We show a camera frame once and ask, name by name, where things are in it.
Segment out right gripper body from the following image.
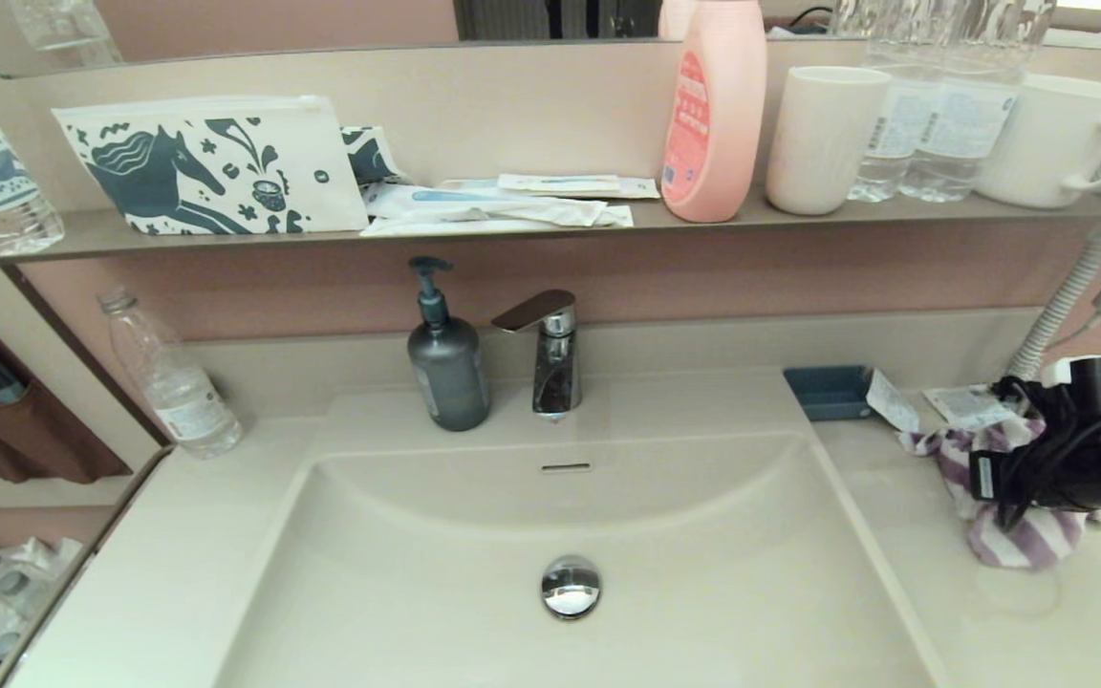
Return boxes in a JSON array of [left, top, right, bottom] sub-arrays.
[[969, 435, 1101, 512]]

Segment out purple white striped towel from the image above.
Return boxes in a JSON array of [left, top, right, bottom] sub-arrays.
[[899, 416, 1087, 571]]

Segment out white sink basin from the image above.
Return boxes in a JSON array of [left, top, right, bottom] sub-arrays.
[[216, 430, 945, 688]]

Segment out white paper sachet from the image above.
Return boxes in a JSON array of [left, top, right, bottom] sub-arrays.
[[922, 384, 1022, 432], [866, 368, 922, 434]]

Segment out blue soap dish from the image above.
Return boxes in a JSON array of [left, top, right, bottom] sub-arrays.
[[783, 365, 877, 422]]

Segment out clear water bottle white label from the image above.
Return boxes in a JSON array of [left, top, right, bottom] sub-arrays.
[[898, 0, 1058, 204], [845, 0, 945, 204]]

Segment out white ribbed cup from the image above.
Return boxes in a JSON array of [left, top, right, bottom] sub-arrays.
[[766, 65, 894, 217]]

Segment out chrome drain stopper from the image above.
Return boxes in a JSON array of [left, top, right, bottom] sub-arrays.
[[540, 555, 602, 620]]

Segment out pink lotion bottle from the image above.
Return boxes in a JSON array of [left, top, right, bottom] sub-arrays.
[[659, 0, 769, 225]]

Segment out chrome faucet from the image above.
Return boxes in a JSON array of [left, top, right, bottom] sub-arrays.
[[491, 290, 583, 422]]

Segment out flat white toiletry packet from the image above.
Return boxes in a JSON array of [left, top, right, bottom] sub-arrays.
[[497, 173, 661, 201], [358, 204, 636, 238]]

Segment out grey soap pump bottle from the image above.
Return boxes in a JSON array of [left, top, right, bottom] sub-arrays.
[[406, 256, 491, 432]]

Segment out sachets and toothbrush packets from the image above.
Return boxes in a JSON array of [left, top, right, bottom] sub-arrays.
[[362, 181, 611, 228]]

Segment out small white blue printed pouch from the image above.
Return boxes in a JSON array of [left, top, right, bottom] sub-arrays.
[[340, 125, 410, 188]]

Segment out clear plastic bottle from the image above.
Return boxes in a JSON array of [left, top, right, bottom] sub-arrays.
[[98, 287, 245, 459]]

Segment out white pouch with horse print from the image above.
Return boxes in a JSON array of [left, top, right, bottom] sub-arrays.
[[52, 94, 371, 236]]

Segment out black cable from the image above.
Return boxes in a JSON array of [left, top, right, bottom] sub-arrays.
[[990, 376, 1048, 455]]

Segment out white coiled cord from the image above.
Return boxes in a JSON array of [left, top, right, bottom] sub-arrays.
[[1006, 229, 1101, 380]]

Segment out white mug with handle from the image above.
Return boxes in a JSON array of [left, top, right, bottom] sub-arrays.
[[975, 74, 1101, 210]]

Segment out beige wall shelf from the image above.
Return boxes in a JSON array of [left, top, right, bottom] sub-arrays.
[[0, 191, 1101, 269]]

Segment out wall mirror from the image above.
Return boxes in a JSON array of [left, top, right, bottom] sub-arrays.
[[0, 0, 1101, 80]]

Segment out brown wall pocket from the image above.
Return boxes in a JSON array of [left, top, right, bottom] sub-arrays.
[[0, 325, 133, 485]]

